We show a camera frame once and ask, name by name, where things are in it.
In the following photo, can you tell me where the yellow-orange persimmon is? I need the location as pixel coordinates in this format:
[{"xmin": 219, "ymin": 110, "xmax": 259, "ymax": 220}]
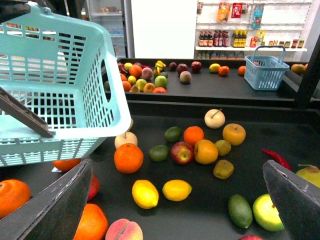
[{"xmin": 222, "ymin": 123, "xmax": 246, "ymax": 146}]

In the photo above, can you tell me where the bright green apple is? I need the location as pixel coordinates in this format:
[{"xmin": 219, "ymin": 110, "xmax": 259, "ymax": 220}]
[{"xmin": 252, "ymin": 193, "xmax": 285, "ymax": 232}]

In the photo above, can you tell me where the green mango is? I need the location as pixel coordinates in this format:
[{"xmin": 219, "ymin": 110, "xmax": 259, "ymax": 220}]
[{"xmin": 227, "ymin": 194, "xmax": 253, "ymax": 229}]

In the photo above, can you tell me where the far green apple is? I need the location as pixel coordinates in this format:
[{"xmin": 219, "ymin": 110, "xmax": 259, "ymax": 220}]
[{"xmin": 154, "ymin": 75, "xmax": 168, "ymax": 89}]

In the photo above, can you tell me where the far dark red apple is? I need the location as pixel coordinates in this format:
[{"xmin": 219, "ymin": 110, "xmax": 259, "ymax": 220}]
[{"xmin": 176, "ymin": 63, "xmax": 188, "ymax": 76}]

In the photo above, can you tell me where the blue plastic basket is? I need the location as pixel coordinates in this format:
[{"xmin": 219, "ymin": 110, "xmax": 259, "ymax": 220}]
[{"xmin": 244, "ymin": 45, "xmax": 290, "ymax": 91}]

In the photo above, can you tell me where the far peach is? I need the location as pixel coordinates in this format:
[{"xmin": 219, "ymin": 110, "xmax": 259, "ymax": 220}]
[{"xmin": 179, "ymin": 70, "xmax": 192, "ymax": 84}]

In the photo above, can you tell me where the dragon fruit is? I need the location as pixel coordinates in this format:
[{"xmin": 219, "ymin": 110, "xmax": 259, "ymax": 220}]
[{"xmin": 117, "ymin": 62, "xmax": 128, "ymax": 75}]

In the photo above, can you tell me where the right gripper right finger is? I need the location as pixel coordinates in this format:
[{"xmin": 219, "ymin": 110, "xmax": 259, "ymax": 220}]
[{"xmin": 262, "ymin": 160, "xmax": 320, "ymax": 240}]

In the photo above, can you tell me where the black display tray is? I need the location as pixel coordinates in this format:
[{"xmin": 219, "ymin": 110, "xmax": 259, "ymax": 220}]
[
  {"xmin": 0, "ymin": 100, "xmax": 320, "ymax": 240},
  {"xmin": 101, "ymin": 58, "xmax": 320, "ymax": 109}
]

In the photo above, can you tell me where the far big orange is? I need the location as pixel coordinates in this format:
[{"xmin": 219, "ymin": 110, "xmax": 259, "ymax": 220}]
[{"xmin": 129, "ymin": 64, "xmax": 143, "ymax": 79}]

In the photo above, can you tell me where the red chili pepper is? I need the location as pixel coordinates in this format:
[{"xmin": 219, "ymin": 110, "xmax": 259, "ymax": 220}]
[{"xmin": 261, "ymin": 148, "xmax": 292, "ymax": 171}]

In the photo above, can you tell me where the sauce shelf unit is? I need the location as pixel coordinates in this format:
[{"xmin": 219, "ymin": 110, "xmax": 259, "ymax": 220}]
[{"xmin": 193, "ymin": 0, "xmax": 320, "ymax": 62}]

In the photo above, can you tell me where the brown kiwi pear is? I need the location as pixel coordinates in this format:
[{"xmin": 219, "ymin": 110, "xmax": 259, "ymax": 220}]
[{"xmin": 213, "ymin": 159, "xmax": 235, "ymax": 180}]

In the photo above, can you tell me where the far black display tray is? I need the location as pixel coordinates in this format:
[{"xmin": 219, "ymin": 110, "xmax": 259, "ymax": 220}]
[{"xmin": 101, "ymin": 58, "xmax": 320, "ymax": 109}]

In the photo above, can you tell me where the far orange mandarin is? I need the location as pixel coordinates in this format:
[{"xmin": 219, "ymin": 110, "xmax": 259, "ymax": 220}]
[{"xmin": 218, "ymin": 66, "xmax": 230, "ymax": 77}]

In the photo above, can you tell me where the large orange near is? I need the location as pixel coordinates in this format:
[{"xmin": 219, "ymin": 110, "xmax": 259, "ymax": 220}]
[{"xmin": 114, "ymin": 143, "xmax": 144, "ymax": 174}]

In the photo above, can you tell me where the teal plastic shopping basket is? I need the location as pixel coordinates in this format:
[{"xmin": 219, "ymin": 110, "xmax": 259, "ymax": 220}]
[{"xmin": 0, "ymin": 1, "xmax": 131, "ymax": 167}]

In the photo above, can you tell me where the yellow star fruit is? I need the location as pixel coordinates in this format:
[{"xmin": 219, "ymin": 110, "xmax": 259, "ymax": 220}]
[{"xmin": 153, "ymin": 60, "xmax": 166, "ymax": 78}]

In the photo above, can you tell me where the near black display tray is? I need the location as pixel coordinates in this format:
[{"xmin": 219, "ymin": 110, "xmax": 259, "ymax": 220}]
[{"xmin": 0, "ymin": 100, "xmax": 320, "ymax": 240}]

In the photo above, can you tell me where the far orange by basket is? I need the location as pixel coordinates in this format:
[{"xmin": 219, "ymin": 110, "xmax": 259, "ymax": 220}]
[{"xmin": 238, "ymin": 65, "xmax": 246, "ymax": 76}]

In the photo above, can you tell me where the orange-yellow persimmon front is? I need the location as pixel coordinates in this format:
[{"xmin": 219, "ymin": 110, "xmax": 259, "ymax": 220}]
[{"xmin": 194, "ymin": 139, "xmax": 219, "ymax": 165}]

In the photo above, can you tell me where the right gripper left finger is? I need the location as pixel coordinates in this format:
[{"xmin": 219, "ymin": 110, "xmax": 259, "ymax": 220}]
[{"xmin": 0, "ymin": 159, "xmax": 93, "ymax": 240}]

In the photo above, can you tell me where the peach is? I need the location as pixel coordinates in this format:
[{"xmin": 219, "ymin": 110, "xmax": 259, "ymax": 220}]
[
  {"xmin": 105, "ymin": 218, "xmax": 144, "ymax": 240},
  {"xmin": 179, "ymin": 70, "xmax": 192, "ymax": 84}
]

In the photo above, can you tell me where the dark green avocado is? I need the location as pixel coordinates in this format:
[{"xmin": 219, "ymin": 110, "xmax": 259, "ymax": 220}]
[{"xmin": 148, "ymin": 144, "xmax": 170, "ymax": 163}]

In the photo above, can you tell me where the green lime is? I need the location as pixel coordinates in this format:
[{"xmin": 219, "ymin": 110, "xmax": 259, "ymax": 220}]
[{"xmin": 164, "ymin": 126, "xmax": 182, "ymax": 143}]

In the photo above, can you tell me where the white pear with stem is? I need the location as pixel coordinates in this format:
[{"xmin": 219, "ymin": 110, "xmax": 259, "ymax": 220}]
[{"xmin": 204, "ymin": 109, "xmax": 226, "ymax": 129}]

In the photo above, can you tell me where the white pear front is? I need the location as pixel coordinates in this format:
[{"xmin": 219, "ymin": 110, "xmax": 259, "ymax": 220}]
[{"xmin": 114, "ymin": 131, "xmax": 138, "ymax": 149}]

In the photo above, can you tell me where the orange mandarin near tray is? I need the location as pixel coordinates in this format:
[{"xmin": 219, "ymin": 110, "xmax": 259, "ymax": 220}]
[{"xmin": 183, "ymin": 126, "xmax": 205, "ymax": 147}]

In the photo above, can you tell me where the peach near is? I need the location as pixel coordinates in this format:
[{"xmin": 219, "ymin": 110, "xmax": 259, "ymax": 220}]
[{"xmin": 105, "ymin": 218, "xmax": 144, "ymax": 240}]

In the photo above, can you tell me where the small green-yellow pear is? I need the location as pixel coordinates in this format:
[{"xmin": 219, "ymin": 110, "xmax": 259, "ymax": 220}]
[{"xmin": 215, "ymin": 139, "xmax": 232, "ymax": 156}]

